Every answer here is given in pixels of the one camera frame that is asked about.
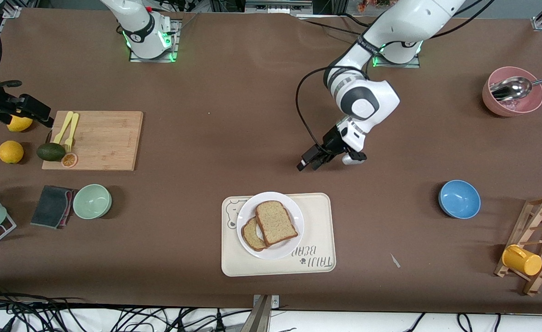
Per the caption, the toast bread slice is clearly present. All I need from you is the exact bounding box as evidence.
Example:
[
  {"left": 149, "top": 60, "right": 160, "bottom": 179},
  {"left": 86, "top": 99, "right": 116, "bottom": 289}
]
[
  {"left": 241, "top": 217, "right": 268, "bottom": 252},
  {"left": 255, "top": 200, "right": 299, "bottom": 246}
]

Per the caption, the white round plate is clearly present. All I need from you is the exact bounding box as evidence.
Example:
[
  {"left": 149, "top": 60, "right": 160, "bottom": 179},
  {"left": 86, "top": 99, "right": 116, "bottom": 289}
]
[{"left": 236, "top": 191, "right": 305, "bottom": 261}]

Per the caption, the yellow plastic knife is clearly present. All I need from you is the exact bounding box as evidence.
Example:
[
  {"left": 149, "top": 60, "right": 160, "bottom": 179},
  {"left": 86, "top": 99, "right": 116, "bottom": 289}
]
[{"left": 52, "top": 111, "right": 75, "bottom": 145}]

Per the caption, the yellow lemon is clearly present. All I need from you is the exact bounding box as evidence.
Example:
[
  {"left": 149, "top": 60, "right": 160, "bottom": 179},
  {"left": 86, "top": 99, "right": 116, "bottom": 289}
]
[
  {"left": 0, "top": 140, "right": 25, "bottom": 165},
  {"left": 6, "top": 114, "right": 34, "bottom": 133}
]

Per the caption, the yellow plastic fork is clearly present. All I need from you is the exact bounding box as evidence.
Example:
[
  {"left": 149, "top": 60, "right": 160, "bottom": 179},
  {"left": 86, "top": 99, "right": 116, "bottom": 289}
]
[{"left": 65, "top": 113, "right": 80, "bottom": 153}]

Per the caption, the dark green avocado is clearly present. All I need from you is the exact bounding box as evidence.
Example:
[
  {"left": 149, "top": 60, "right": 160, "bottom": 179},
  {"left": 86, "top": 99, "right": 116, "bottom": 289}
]
[{"left": 36, "top": 142, "right": 67, "bottom": 162}]

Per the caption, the cream bear print tray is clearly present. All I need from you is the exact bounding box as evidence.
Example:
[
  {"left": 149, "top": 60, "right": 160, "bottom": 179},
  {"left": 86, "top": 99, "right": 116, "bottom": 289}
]
[{"left": 220, "top": 193, "right": 336, "bottom": 278}]

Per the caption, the wooden cutting board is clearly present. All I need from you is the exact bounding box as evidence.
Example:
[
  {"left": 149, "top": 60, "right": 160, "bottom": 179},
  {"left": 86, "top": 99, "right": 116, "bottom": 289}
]
[{"left": 41, "top": 110, "right": 144, "bottom": 172}]

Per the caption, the dark folded cloth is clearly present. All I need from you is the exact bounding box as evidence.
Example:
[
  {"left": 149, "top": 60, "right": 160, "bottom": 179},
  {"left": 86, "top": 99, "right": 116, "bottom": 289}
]
[{"left": 30, "top": 185, "right": 79, "bottom": 230}]

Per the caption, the pale green bowl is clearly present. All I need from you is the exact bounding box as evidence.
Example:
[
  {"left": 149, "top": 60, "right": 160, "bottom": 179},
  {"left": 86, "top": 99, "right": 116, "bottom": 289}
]
[{"left": 72, "top": 184, "right": 112, "bottom": 220}]

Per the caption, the blue bowl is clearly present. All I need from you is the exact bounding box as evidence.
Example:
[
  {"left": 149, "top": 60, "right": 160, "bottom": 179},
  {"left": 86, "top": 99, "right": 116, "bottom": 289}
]
[{"left": 438, "top": 180, "right": 482, "bottom": 219}]

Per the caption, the pink bowl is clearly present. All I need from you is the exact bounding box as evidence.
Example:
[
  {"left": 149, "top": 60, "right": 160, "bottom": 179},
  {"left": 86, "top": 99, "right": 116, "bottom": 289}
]
[{"left": 482, "top": 66, "right": 542, "bottom": 117}]

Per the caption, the metal serving spoon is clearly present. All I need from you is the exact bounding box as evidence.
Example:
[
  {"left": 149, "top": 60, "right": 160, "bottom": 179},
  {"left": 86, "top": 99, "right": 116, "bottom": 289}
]
[{"left": 489, "top": 74, "right": 542, "bottom": 102}]

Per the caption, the wooden mug rack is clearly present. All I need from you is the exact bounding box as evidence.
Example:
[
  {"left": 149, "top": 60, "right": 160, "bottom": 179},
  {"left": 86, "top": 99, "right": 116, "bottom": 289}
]
[{"left": 494, "top": 195, "right": 542, "bottom": 296}]

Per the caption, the yellow mug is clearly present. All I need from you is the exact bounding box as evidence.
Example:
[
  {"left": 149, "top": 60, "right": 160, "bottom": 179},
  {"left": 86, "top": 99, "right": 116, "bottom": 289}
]
[{"left": 502, "top": 244, "right": 542, "bottom": 277}]

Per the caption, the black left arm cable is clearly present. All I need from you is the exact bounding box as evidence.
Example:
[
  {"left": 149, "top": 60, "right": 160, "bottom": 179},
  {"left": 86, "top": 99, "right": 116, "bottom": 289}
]
[{"left": 295, "top": 66, "right": 373, "bottom": 155}]

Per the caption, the black table cable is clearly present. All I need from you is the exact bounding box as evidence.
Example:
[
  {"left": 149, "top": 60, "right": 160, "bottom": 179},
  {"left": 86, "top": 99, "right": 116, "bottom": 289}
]
[{"left": 294, "top": 16, "right": 368, "bottom": 37}]

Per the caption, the grey metal frame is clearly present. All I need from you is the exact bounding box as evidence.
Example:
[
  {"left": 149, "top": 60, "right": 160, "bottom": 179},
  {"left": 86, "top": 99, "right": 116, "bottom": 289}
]
[{"left": 209, "top": 0, "right": 348, "bottom": 18}]

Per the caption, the black cable tangle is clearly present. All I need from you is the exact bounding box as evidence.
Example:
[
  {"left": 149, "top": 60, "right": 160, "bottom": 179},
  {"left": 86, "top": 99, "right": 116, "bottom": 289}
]
[{"left": 0, "top": 284, "right": 253, "bottom": 332}]

